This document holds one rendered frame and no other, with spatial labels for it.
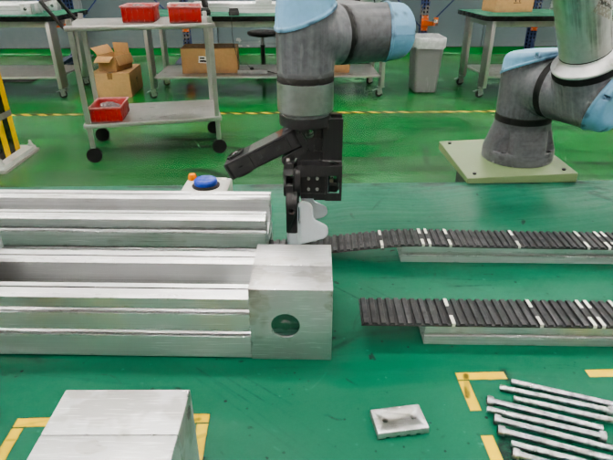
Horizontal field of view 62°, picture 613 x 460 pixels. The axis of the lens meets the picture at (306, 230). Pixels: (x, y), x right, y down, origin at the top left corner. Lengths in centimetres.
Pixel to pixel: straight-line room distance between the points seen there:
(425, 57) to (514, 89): 449
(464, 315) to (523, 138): 61
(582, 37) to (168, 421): 87
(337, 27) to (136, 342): 44
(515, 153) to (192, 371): 83
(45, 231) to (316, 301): 43
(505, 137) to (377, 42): 55
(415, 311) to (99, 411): 36
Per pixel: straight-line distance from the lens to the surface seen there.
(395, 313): 62
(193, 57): 553
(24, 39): 912
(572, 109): 108
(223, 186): 90
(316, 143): 71
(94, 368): 63
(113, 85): 569
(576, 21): 100
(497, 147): 119
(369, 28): 70
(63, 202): 87
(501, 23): 555
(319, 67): 66
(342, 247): 76
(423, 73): 566
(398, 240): 78
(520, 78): 115
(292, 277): 56
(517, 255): 83
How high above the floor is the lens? 118
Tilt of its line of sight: 27 degrees down
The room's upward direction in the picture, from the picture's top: straight up
